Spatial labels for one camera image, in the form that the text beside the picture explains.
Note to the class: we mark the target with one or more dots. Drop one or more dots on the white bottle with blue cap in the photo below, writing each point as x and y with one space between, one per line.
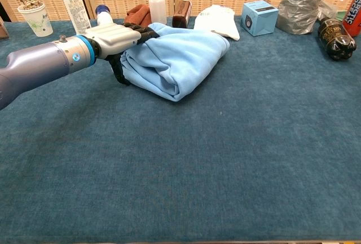
103 15

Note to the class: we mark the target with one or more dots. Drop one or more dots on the orange soda bottle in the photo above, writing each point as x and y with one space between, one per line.
354 13

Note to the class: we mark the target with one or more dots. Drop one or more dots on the small light blue box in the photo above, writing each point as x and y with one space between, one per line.
260 18

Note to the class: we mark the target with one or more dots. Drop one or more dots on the clear squeeze wash bottle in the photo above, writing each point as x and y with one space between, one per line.
158 8

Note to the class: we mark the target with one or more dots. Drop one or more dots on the tall white plastic bottle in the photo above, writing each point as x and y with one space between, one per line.
74 7

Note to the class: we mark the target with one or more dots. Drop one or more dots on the grey garbage bag roll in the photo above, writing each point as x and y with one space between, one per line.
299 10

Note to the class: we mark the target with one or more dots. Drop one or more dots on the black soda bottle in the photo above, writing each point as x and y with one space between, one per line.
337 39

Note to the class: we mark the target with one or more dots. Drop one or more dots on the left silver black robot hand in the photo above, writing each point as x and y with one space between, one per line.
112 37

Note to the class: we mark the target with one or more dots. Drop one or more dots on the white plastic packet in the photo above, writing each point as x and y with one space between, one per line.
220 21

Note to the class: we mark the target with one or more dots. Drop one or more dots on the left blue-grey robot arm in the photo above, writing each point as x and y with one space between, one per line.
39 63

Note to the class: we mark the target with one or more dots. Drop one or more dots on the light blue sweatpants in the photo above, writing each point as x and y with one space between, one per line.
183 58

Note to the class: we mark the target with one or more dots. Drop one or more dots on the teal table mat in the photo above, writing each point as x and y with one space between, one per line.
197 170

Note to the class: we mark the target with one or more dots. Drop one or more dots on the white paper cup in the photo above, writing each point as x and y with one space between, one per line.
38 21

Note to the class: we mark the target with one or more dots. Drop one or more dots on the brown rectangular jar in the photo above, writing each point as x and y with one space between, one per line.
182 14

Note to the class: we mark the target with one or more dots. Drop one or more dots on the brown cloth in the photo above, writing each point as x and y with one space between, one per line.
138 14

